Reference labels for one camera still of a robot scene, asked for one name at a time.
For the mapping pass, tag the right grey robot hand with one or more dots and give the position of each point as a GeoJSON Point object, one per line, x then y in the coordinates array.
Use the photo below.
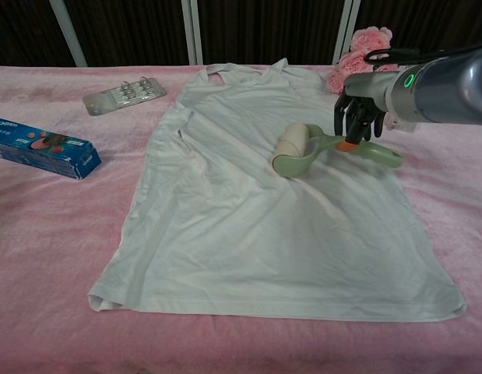
{"type": "Point", "coordinates": [367, 91]}

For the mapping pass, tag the green lint roller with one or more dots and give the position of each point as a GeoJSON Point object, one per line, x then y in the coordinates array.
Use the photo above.
{"type": "Point", "coordinates": [297, 150]}

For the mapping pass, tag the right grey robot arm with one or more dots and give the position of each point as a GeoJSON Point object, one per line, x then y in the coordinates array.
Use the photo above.
{"type": "Point", "coordinates": [447, 89]}

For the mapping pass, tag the pink artificial rose bouquet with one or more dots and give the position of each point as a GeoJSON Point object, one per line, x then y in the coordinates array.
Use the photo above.
{"type": "Point", "coordinates": [359, 58]}

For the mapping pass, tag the white tank top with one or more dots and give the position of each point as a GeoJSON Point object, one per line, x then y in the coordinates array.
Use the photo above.
{"type": "Point", "coordinates": [244, 226]}

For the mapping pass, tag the clear blister pack binder rings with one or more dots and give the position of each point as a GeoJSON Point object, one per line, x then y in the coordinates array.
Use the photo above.
{"type": "Point", "coordinates": [124, 95]}

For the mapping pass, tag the blue Oreo cookie box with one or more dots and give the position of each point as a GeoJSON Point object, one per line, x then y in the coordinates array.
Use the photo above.
{"type": "Point", "coordinates": [42, 146]}

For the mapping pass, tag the pink fleece table cover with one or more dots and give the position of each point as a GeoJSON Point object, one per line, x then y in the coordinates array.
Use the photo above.
{"type": "Point", "coordinates": [50, 272]}

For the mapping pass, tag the white partition post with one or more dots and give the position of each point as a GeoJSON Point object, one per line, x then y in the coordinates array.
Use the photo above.
{"type": "Point", "coordinates": [347, 27]}
{"type": "Point", "coordinates": [69, 31]}
{"type": "Point", "coordinates": [193, 31]}

